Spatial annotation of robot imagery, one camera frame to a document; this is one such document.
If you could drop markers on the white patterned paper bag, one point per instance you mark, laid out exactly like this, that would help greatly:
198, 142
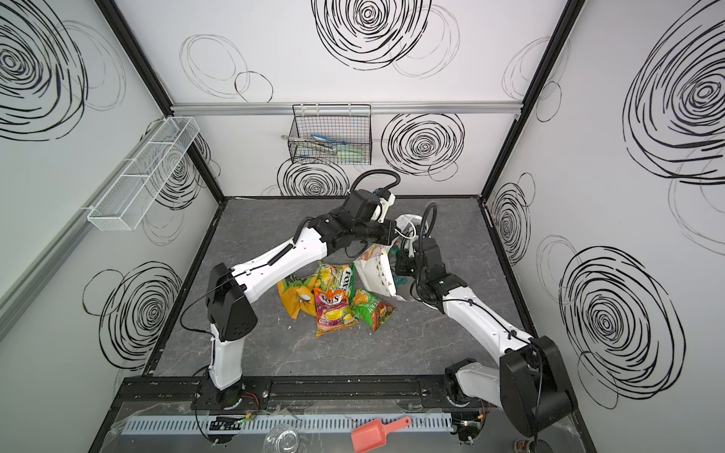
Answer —
376, 266

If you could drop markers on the pink Fox's candy bag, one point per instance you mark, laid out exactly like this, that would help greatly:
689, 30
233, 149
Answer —
333, 312

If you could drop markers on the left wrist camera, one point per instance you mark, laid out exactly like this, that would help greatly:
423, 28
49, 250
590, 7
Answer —
386, 200

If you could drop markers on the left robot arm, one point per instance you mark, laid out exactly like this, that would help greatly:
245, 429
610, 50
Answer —
232, 290

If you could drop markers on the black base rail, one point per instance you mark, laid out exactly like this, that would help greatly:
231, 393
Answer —
427, 390

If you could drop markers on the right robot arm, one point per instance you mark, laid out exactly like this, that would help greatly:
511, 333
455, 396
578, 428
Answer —
530, 382

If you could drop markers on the green Fox's candy bag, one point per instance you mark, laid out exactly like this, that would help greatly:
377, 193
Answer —
336, 277

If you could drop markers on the clear glass bowl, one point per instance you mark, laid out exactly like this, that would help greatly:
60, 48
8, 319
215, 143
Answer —
283, 438

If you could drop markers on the green orange snack bag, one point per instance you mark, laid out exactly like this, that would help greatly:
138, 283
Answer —
370, 309

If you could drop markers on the yellow snack bag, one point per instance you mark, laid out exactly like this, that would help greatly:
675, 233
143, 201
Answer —
297, 296

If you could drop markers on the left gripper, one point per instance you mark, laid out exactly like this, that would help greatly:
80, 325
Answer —
387, 236

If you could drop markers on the teal snack bag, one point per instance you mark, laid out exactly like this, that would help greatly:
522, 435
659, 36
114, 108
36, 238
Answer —
406, 248

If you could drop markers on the blue green tools in basket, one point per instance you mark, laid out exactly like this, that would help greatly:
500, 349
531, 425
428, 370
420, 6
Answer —
322, 148

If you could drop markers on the pink plastic scoop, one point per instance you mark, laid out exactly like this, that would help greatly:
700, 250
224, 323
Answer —
374, 434

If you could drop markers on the black wire wall basket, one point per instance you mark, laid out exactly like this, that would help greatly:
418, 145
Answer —
350, 123

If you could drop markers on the clear plastic wall shelf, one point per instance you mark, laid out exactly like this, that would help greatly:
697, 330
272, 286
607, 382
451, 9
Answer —
159, 172

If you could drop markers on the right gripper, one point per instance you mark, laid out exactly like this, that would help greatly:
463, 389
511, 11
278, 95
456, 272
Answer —
400, 263

